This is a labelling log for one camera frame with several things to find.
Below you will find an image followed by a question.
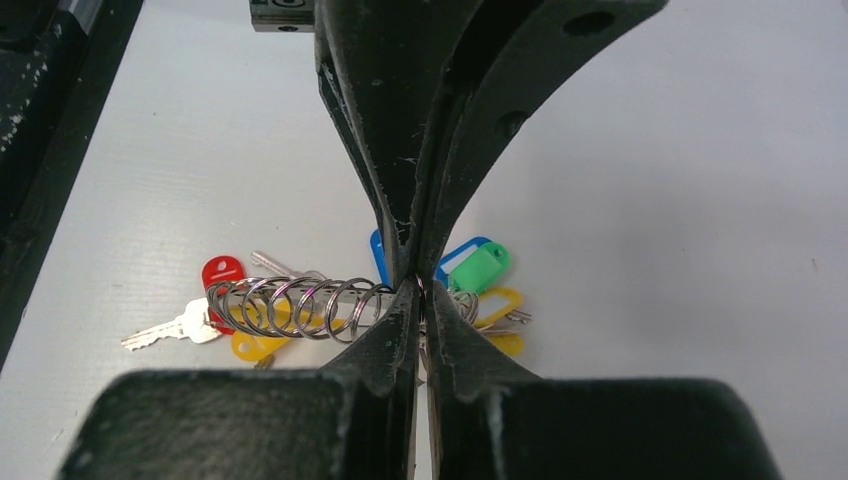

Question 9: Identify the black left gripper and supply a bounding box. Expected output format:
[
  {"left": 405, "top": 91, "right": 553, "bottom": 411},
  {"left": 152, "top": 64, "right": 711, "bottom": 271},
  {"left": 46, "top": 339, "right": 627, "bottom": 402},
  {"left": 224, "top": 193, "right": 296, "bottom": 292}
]
[{"left": 249, "top": 0, "right": 484, "bottom": 285}]

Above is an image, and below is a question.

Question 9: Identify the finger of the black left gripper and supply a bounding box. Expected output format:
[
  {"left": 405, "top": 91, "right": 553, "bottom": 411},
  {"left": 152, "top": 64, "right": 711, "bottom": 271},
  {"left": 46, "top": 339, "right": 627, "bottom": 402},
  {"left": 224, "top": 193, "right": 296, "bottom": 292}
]
[{"left": 413, "top": 1, "right": 666, "bottom": 278}]

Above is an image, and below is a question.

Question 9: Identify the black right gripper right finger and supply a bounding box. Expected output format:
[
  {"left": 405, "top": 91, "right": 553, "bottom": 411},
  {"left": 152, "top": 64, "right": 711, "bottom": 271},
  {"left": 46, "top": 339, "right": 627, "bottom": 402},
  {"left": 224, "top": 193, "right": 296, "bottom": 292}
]
[{"left": 427, "top": 285, "right": 781, "bottom": 479}]

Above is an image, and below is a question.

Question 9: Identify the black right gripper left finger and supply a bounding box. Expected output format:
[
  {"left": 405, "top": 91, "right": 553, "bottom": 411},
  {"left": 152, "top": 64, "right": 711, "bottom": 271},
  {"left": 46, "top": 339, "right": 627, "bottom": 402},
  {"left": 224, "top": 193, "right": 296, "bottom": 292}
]
[{"left": 58, "top": 279, "right": 422, "bottom": 479}]

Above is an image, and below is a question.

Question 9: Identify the large keyring with yellow handle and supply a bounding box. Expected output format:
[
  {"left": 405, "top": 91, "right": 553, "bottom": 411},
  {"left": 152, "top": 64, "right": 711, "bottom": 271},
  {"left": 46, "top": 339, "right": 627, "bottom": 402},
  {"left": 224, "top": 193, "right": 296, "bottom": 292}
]
[{"left": 206, "top": 276, "right": 398, "bottom": 345}]

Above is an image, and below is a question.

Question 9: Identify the yellow key tag lower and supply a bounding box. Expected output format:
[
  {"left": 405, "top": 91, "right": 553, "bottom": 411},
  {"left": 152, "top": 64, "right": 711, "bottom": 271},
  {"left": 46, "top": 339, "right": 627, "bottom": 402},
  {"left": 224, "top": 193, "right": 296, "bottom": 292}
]
[{"left": 486, "top": 334, "right": 525, "bottom": 357}]

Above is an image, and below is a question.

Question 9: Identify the yellow key tag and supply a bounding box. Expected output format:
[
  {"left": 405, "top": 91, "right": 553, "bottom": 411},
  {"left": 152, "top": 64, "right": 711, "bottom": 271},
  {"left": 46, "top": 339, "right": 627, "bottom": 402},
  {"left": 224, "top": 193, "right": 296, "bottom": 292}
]
[
  {"left": 486, "top": 334, "right": 525, "bottom": 357},
  {"left": 473, "top": 287, "right": 533, "bottom": 330}
]

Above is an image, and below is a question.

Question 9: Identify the yellow key tag upper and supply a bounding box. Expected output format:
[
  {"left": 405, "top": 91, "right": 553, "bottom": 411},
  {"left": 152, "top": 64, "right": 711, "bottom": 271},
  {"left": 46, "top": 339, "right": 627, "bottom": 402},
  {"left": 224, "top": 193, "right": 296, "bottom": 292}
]
[{"left": 473, "top": 287, "right": 533, "bottom": 330}]

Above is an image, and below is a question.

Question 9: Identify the yellow tag loose key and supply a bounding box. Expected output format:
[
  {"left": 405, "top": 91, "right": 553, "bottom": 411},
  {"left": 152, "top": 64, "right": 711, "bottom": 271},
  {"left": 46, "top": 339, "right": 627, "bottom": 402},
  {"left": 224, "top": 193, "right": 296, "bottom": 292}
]
[{"left": 229, "top": 250, "right": 327, "bottom": 370}]

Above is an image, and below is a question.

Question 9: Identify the blue key tag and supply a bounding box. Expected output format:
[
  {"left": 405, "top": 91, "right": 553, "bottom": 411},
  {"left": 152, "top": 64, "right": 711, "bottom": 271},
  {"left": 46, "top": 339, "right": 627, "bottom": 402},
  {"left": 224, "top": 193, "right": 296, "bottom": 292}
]
[{"left": 369, "top": 229, "right": 491, "bottom": 287}]

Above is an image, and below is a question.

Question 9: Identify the light green key tag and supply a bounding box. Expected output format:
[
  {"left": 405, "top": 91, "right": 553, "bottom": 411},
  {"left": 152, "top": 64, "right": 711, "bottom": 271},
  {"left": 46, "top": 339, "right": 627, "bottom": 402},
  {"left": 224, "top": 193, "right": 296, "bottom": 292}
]
[{"left": 448, "top": 241, "right": 512, "bottom": 294}]

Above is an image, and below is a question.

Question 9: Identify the red key tag left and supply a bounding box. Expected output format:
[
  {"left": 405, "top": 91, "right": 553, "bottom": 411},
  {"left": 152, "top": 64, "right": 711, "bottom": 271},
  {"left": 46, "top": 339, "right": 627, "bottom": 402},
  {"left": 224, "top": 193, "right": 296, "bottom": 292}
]
[{"left": 201, "top": 255, "right": 246, "bottom": 335}]

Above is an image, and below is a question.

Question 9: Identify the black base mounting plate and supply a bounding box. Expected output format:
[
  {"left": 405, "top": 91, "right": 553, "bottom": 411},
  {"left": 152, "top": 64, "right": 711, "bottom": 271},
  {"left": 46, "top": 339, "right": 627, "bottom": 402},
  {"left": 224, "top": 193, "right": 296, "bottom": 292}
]
[{"left": 1, "top": 1, "right": 143, "bottom": 357}]

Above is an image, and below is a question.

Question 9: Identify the silver key on ring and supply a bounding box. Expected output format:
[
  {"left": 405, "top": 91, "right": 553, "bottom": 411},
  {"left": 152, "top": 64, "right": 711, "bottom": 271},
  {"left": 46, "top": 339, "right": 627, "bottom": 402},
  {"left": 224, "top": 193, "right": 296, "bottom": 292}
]
[{"left": 120, "top": 298, "right": 222, "bottom": 351}]

